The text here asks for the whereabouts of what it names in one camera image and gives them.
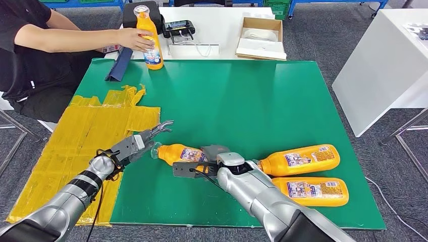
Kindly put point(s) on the person's right hand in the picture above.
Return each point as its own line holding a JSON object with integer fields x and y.
{"x": 133, "y": 39}

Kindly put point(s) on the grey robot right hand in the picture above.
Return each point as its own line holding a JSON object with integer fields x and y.
{"x": 215, "y": 151}

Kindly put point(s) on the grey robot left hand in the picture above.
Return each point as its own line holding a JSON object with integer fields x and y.
{"x": 160, "y": 126}

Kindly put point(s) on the orange detergent bottle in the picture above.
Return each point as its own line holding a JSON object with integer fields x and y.
{"x": 167, "y": 153}
{"x": 147, "y": 23}
{"x": 279, "y": 187}
{"x": 277, "y": 165}

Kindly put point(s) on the person's right forearm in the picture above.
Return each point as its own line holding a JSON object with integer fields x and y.
{"x": 67, "y": 40}

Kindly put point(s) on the person's left forearm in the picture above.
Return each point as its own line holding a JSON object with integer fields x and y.
{"x": 65, "y": 21}

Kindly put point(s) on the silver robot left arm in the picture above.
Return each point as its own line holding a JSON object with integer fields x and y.
{"x": 63, "y": 203}

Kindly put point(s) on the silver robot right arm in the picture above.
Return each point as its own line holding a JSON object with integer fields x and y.
{"x": 260, "y": 197}

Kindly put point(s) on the black zip case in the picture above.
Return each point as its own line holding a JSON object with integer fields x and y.
{"x": 128, "y": 16}

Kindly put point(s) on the tablet in blue case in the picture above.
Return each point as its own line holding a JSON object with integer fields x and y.
{"x": 118, "y": 66}

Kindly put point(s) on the black remote controller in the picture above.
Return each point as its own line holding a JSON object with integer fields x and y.
{"x": 178, "y": 26}

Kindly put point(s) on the white flat box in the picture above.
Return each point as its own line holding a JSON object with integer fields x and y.
{"x": 186, "y": 50}

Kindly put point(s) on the green table board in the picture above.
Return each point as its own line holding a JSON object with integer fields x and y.
{"x": 234, "y": 100}

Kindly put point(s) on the blue metal rack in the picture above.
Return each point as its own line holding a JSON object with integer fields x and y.
{"x": 334, "y": 1}
{"x": 90, "y": 4}

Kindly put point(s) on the black chair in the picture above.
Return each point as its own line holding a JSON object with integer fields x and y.
{"x": 202, "y": 2}

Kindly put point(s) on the yellow taped sheet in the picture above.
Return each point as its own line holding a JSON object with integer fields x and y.
{"x": 77, "y": 140}

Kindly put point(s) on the white desk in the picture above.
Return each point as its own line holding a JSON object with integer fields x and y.
{"x": 217, "y": 20}

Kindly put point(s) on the open cardboard box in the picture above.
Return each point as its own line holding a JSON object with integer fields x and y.
{"x": 262, "y": 49}

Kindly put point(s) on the person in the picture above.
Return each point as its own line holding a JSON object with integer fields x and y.
{"x": 20, "y": 73}

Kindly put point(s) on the white round item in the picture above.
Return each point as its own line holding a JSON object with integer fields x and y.
{"x": 259, "y": 34}

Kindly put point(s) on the green plastic crate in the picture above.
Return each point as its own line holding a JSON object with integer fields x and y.
{"x": 277, "y": 10}

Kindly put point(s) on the white side table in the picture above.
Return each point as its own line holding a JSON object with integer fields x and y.
{"x": 378, "y": 66}

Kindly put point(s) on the metal table legs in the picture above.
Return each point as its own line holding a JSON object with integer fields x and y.
{"x": 403, "y": 129}

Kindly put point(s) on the small dark parts pile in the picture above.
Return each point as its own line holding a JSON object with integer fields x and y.
{"x": 418, "y": 31}

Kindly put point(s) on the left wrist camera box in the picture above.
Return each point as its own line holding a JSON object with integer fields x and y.
{"x": 139, "y": 142}

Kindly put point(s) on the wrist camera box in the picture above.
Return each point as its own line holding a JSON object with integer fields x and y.
{"x": 184, "y": 170}
{"x": 139, "y": 142}

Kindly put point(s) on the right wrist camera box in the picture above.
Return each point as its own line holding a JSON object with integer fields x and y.
{"x": 184, "y": 170}

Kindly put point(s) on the metal chair frame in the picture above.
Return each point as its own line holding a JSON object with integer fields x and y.
{"x": 13, "y": 153}

